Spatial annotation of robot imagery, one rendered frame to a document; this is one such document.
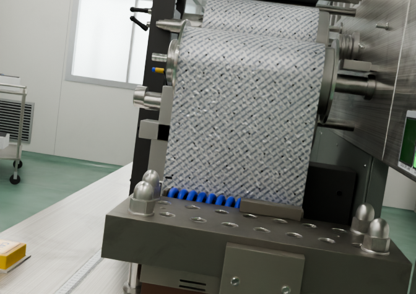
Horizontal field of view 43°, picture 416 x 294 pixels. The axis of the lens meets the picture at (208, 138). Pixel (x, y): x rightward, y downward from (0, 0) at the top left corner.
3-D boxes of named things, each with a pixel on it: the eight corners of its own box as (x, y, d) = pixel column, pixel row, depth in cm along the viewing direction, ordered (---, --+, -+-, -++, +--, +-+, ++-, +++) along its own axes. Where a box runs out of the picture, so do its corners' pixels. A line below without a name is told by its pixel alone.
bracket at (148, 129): (129, 238, 104) (148, 83, 101) (161, 244, 103) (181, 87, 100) (122, 246, 99) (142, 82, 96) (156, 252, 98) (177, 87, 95)
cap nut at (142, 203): (131, 207, 76) (135, 176, 75) (156, 211, 75) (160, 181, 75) (124, 213, 72) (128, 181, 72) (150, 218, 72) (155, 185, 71)
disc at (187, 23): (182, 103, 102) (192, 25, 100) (184, 103, 102) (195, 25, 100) (168, 104, 87) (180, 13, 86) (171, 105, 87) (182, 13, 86)
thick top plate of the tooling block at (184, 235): (130, 227, 87) (134, 190, 86) (377, 268, 83) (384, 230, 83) (99, 257, 71) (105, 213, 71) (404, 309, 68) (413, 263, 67)
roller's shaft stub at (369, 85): (327, 95, 94) (331, 69, 93) (368, 100, 93) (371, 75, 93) (330, 95, 89) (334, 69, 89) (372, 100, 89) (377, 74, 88)
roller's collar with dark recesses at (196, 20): (182, 43, 122) (186, 14, 121) (208, 46, 121) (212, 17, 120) (178, 39, 115) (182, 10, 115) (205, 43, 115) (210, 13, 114)
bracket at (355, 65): (338, 69, 94) (340, 58, 93) (372, 73, 93) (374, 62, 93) (342, 68, 89) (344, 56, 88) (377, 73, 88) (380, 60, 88)
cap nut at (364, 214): (348, 226, 82) (352, 198, 82) (371, 230, 82) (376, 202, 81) (351, 233, 79) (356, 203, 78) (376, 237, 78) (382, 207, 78)
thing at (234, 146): (161, 195, 90) (175, 87, 88) (299, 218, 88) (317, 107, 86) (160, 196, 90) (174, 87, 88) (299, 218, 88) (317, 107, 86)
